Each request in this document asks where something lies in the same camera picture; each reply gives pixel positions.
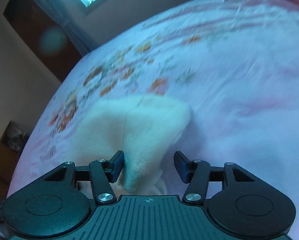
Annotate floral pink bed sheet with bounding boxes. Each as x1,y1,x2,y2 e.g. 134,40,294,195
8,0,299,239

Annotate wooden side cabinet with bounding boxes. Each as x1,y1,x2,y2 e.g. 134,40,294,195
0,120,31,188

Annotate dark wooden wardrobe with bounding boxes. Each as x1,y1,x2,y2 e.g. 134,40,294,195
3,0,82,82

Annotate cream long-sleeve knit top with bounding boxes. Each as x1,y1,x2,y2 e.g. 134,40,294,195
66,95,191,196

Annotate left grey curtain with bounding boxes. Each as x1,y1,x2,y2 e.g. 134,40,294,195
33,0,98,56

